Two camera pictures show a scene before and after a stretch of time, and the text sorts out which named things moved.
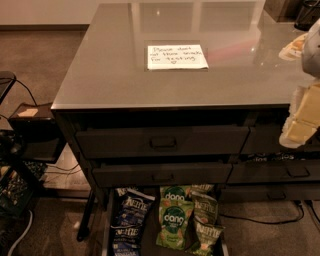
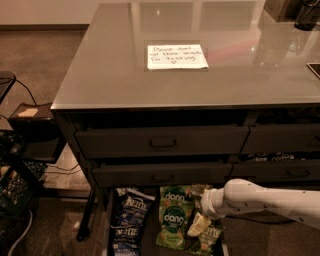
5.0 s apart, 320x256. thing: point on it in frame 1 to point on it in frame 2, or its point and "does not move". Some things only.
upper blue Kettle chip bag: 132,208 does not move
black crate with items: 18,181 does not move
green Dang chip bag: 176,193 does not move
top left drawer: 161,141 does not move
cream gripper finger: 296,133 to 197,189
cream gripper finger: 307,105 to 199,225
